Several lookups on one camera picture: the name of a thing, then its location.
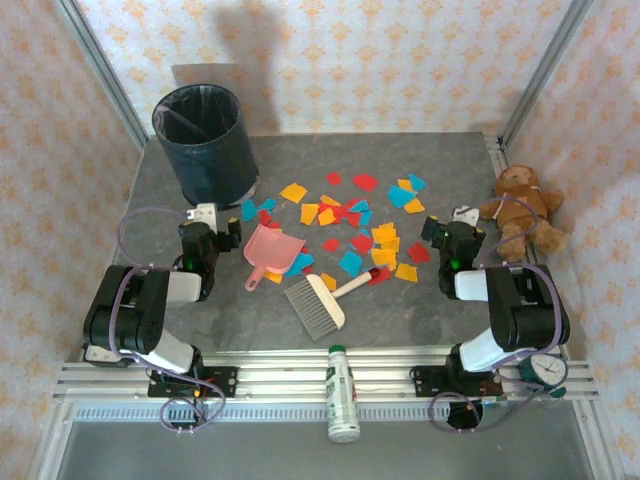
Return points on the pink plastic dustpan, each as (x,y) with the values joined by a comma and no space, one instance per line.
(275,250)

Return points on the yellow paper scrap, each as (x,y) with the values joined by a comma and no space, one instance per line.
(384,232)
(309,214)
(294,193)
(326,217)
(330,201)
(384,258)
(414,205)
(406,272)
(273,276)
(328,281)
(404,185)
(391,245)

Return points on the red foam piece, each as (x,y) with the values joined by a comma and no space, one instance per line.
(365,181)

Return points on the wooden hand brush grey bristles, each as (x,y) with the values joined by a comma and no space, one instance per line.
(325,300)

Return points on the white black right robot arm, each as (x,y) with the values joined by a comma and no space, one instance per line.
(525,310)

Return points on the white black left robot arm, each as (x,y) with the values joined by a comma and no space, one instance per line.
(150,300)

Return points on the dark blue round trash bin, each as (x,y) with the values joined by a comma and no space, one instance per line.
(210,165)

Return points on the brown teddy bear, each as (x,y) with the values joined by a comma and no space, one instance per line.
(522,200)

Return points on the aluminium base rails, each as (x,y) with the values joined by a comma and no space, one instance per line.
(280,375)

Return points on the green round alarm clock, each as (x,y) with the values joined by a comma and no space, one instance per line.
(547,370)

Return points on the white green plastic bottle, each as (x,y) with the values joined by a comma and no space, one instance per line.
(342,400)

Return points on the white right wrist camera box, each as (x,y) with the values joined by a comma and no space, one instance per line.
(466,215)

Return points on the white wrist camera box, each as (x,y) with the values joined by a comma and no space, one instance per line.
(466,215)
(205,215)

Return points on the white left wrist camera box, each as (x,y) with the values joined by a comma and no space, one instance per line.
(205,215)

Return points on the aluminium side rail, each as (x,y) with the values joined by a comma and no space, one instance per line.
(499,150)

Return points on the aluminium frame post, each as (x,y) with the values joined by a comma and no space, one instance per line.
(106,75)
(542,75)

